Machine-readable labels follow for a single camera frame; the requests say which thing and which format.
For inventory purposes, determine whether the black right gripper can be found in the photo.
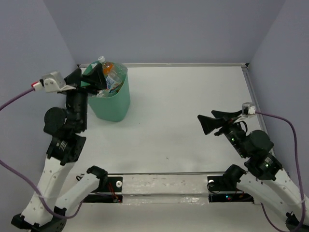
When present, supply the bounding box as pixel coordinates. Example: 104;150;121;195
197;109;248;157

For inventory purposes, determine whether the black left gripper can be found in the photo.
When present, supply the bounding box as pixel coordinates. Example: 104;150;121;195
61;62;107;130

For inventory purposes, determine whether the orange label bottle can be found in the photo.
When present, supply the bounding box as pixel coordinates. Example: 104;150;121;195
98;56;114;76

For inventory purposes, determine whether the clear bottle white blue label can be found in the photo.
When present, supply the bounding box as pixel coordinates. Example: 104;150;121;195
106;63;128;95

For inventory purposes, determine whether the clear bottle yellow cap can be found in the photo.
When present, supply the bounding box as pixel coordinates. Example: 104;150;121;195
97;89;109;97

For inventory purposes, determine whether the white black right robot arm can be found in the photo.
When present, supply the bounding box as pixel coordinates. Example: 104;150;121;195
197;103;309;232

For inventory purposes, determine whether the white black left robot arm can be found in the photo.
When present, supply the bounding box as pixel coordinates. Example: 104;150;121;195
11;64;107;232

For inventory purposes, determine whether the green plastic bin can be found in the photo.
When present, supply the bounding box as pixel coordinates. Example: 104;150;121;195
88;73;130;122

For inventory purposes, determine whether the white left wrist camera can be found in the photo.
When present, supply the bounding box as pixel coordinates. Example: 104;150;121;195
31;71;76;93

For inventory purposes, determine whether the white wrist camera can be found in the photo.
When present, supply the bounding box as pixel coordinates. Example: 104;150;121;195
31;71;76;93
238;102;256;121

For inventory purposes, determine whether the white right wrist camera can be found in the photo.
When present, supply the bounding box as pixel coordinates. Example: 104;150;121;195
238;102;256;121

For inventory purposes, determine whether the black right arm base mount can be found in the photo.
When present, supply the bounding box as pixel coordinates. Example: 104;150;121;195
206;164;254;203

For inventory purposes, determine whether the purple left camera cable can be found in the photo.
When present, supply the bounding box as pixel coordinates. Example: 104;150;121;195
0;88;84;219

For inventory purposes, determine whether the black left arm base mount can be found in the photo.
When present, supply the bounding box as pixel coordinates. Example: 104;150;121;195
84;176;123;203

